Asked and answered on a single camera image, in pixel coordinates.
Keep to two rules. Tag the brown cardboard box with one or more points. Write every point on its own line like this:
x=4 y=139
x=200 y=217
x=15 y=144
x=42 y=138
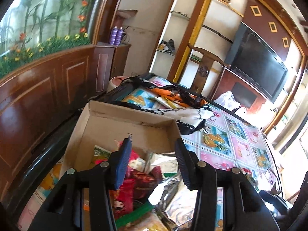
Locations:
x=103 y=124

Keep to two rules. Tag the red candy packet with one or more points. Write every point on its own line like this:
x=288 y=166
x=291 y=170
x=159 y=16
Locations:
x=122 y=198

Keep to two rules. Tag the large silver foil snack bag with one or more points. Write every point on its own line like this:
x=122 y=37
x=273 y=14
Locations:
x=173 y=201

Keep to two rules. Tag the colourful fruit print tablecloth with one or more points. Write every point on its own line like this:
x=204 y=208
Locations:
x=225 y=142

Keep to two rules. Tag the green pea snack packet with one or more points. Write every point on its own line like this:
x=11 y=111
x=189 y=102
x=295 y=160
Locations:
x=99 y=155

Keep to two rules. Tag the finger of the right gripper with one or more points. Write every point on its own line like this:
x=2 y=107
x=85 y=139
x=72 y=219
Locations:
x=294 y=218

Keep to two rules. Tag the white plastic bag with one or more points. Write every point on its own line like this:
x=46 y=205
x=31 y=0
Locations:
x=228 y=101

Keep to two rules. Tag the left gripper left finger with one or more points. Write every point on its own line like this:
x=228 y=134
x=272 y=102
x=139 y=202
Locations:
x=62 y=209

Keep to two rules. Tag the dark red foil packet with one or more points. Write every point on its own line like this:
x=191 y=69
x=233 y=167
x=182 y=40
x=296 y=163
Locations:
x=145 y=183

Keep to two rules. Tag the black white orange cloth bag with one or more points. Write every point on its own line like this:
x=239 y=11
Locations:
x=166 y=99

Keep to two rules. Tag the black items on shelf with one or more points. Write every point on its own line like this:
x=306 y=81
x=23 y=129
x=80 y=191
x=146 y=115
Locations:
x=166 y=46

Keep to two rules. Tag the wooden chair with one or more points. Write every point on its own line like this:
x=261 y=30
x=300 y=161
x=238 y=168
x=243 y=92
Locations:
x=205 y=66

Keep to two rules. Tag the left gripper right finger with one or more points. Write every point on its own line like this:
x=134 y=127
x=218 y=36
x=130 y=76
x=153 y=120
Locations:
x=243 y=208

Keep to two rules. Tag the purple spray can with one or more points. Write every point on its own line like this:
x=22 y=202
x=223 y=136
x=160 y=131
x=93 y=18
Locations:
x=113 y=35
x=119 y=36

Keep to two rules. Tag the black television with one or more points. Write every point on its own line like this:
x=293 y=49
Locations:
x=255 y=61

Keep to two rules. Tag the wooden side cabinet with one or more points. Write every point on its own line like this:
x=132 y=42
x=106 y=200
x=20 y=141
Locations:
x=108 y=61

